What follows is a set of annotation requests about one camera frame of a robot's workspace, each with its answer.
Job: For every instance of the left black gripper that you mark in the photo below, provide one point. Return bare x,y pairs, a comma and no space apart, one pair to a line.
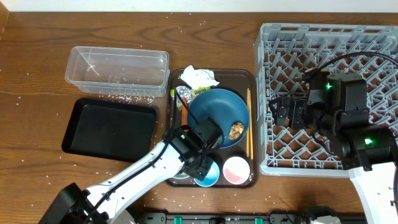
201,168

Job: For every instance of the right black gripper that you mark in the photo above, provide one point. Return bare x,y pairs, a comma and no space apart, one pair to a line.
290,112

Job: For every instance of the small blue cup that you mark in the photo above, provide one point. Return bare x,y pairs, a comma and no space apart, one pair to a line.
211,178

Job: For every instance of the small pink cup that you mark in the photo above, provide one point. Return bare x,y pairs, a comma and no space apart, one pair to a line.
236,170

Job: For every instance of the large blue plate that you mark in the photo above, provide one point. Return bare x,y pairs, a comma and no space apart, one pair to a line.
224,107

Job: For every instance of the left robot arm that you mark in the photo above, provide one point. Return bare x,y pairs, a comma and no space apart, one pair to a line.
182,149

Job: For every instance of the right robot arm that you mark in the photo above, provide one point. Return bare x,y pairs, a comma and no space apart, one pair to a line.
336,108

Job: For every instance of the grey dishwasher rack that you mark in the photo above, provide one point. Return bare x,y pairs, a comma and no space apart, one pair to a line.
283,52

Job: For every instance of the light blue rice bowl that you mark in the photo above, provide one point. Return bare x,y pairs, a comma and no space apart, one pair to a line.
181,175

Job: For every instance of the right wooden chopstick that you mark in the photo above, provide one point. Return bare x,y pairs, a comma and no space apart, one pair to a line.
251,153

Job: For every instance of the dark brown serving tray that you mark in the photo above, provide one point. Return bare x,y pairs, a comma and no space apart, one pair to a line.
237,81

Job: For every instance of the brown food scrap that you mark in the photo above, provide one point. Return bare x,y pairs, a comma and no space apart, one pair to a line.
236,131

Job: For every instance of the orange carrot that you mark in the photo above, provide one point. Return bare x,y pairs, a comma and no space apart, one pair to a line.
184,112

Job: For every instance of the green snack wrapper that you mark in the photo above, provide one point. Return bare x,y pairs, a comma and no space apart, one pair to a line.
196,92

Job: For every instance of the crumpled aluminium foil ball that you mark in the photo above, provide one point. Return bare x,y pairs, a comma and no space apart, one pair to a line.
184,92

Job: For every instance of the black plastic tray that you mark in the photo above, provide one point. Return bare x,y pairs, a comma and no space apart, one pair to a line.
109,130

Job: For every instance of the crumpled white tissue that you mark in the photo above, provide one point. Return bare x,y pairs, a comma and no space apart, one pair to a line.
198,78

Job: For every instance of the clear plastic bin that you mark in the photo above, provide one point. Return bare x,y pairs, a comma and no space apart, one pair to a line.
118,71

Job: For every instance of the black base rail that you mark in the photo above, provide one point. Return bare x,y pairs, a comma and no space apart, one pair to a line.
163,218

